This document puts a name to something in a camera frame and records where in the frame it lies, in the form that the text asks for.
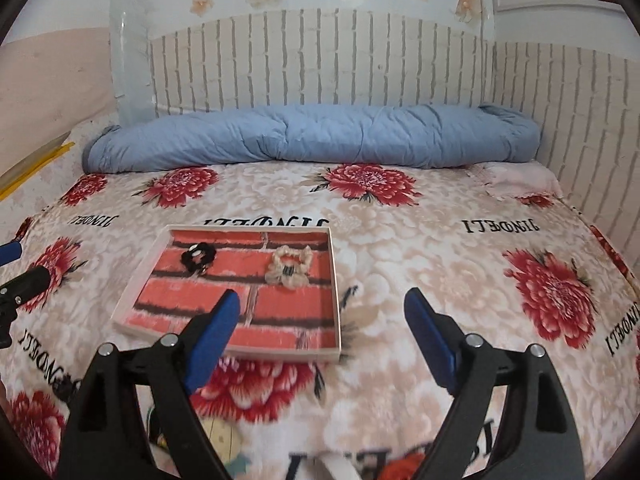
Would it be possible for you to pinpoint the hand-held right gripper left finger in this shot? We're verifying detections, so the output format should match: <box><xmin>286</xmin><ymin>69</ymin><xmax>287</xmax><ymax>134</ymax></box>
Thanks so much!
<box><xmin>55</xmin><ymin>289</ymin><xmax>241</xmax><ymax>480</ymax></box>

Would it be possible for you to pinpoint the pink cloth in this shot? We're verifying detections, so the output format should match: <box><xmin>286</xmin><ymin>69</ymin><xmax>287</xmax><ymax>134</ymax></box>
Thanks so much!
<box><xmin>467</xmin><ymin>162</ymin><xmax>563</xmax><ymax>203</ymax></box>

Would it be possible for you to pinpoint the yellow wooden strip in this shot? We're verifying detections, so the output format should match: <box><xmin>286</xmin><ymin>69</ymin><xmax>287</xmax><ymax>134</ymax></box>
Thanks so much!
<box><xmin>0</xmin><ymin>142</ymin><xmax>76</xmax><ymax>201</ymax></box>

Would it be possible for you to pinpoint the brick pattern tray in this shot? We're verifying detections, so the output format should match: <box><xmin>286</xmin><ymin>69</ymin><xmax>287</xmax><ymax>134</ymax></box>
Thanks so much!
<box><xmin>111</xmin><ymin>224</ymin><xmax>342</xmax><ymax>363</ymax></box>

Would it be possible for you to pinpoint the blue rolled quilt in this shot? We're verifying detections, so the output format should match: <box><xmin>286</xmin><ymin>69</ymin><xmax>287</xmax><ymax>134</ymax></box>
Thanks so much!
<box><xmin>82</xmin><ymin>104</ymin><xmax>543</xmax><ymax>173</ymax></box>

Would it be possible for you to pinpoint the black scrunchie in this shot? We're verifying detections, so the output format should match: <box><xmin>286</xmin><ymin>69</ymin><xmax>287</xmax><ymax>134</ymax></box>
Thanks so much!
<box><xmin>181</xmin><ymin>242</ymin><xmax>217</xmax><ymax>275</ymax></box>

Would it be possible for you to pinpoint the clear plastic sheet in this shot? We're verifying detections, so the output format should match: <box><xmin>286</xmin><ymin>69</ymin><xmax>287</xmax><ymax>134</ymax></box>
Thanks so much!
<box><xmin>109</xmin><ymin>0</ymin><xmax>153</xmax><ymax>126</ymax></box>

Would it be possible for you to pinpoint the beige small flower clip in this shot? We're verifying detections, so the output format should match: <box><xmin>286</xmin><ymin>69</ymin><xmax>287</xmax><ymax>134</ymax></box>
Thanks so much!
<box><xmin>265</xmin><ymin>245</ymin><xmax>313</xmax><ymax>290</ymax></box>

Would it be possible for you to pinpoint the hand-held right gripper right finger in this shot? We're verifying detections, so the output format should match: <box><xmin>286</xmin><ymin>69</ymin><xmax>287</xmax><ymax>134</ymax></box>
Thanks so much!
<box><xmin>404</xmin><ymin>287</ymin><xmax>586</xmax><ymax>480</ymax></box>

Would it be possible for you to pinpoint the floral printed blanket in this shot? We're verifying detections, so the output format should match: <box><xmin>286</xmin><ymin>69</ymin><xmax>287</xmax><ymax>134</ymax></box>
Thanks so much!
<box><xmin>0</xmin><ymin>160</ymin><xmax>640</xmax><ymax>480</ymax></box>

